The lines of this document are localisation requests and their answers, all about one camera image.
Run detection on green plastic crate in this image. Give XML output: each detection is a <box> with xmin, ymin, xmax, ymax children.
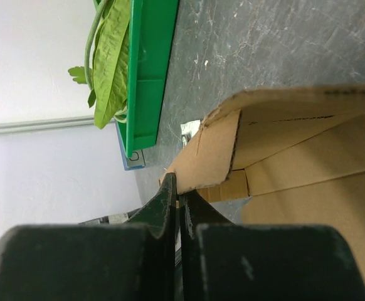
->
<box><xmin>94</xmin><ymin>0</ymin><xmax>180</xmax><ymax>158</ymax></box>

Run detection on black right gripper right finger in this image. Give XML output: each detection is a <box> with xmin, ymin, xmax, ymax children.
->
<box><xmin>180</xmin><ymin>191</ymin><xmax>232</xmax><ymax>300</ymax></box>

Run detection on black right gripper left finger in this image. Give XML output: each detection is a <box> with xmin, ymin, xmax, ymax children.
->
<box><xmin>129</xmin><ymin>173</ymin><xmax>177</xmax><ymax>300</ymax></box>

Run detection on small white sticker packet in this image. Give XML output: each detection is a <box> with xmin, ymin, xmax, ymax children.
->
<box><xmin>180</xmin><ymin>120</ymin><xmax>201</xmax><ymax>147</ymax></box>

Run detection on blue rectangular box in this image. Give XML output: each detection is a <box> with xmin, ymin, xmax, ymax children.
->
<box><xmin>115</xmin><ymin>122</ymin><xmax>145</xmax><ymax>171</ymax></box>

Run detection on brown cardboard box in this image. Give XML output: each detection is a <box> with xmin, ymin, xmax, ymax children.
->
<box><xmin>168</xmin><ymin>83</ymin><xmax>365</xmax><ymax>281</ymax></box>

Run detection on large green leaf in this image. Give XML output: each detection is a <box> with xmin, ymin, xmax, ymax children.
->
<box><xmin>68</xmin><ymin>0</ymin><xmax>132</xmax><ymax>130</ymax></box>

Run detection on cola glass bottle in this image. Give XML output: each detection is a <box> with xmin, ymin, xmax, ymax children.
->
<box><xmin>80</xmin><ymin>209</ymin><xmax>138</xmax><ymax>224</ymax></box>

